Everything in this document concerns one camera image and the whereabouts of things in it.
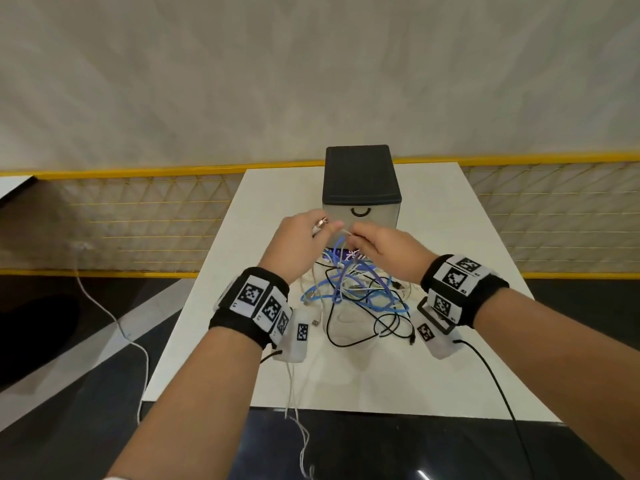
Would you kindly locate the person's right hand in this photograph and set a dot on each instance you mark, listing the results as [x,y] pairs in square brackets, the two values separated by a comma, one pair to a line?
[395,254]

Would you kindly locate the person's right forearm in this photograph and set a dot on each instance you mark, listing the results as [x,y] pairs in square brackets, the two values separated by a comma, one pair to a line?
[560,354]

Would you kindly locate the black wristband with markers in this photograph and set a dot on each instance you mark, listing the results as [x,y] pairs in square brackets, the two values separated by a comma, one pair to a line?
[492,294]
[225,324]

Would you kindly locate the dark blue printed packet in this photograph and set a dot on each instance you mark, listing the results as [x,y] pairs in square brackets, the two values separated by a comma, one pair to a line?
[345,254]

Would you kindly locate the white side table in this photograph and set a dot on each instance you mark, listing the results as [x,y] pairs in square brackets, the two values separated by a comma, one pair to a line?
[12,185]

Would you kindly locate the person's left hand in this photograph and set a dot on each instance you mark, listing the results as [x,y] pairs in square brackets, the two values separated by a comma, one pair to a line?
[295,244]

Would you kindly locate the yellow mesh fence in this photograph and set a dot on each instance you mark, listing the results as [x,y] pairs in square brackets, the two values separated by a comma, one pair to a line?
[125,219]

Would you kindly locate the black-topped grey drawer box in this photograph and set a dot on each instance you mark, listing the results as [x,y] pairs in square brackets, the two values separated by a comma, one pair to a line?
[360,174]

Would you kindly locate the person's left forearm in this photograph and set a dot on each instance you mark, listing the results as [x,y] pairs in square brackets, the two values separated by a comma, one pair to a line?
[195,409]

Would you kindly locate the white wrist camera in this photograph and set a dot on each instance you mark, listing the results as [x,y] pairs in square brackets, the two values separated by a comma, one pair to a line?
[442,347]
[292,349]

